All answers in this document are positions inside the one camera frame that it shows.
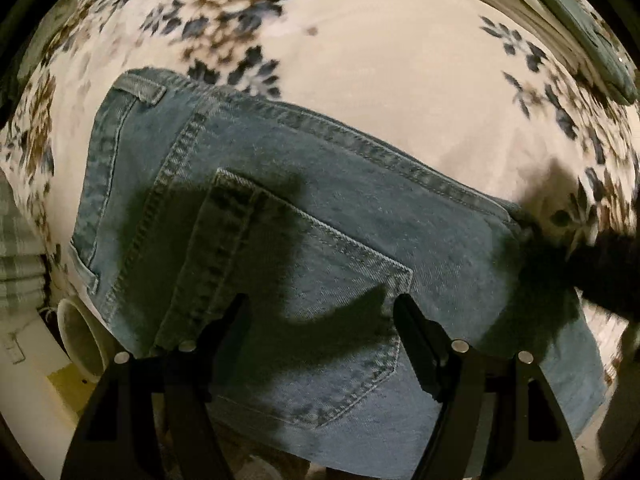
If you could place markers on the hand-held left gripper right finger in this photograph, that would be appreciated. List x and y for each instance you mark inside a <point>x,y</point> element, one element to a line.
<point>411,327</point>

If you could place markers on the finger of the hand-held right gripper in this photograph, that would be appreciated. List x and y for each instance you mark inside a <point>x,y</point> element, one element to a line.
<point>607,272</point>

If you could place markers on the white round cup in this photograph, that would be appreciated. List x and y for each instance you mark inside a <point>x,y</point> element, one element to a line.
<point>80,340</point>

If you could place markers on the blue denim pants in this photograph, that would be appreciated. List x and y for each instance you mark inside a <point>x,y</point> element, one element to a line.
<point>320,195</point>

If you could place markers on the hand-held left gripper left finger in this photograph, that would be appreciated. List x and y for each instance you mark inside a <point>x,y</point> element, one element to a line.
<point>231,327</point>

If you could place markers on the floral bed sheet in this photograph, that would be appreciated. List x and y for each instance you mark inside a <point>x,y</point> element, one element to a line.
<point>400,75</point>

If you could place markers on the green striped cloth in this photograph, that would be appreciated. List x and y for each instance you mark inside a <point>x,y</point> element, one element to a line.
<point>17,255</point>

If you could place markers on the teal patterned pillow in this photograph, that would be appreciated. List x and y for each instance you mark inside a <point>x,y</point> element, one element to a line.
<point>585,25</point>

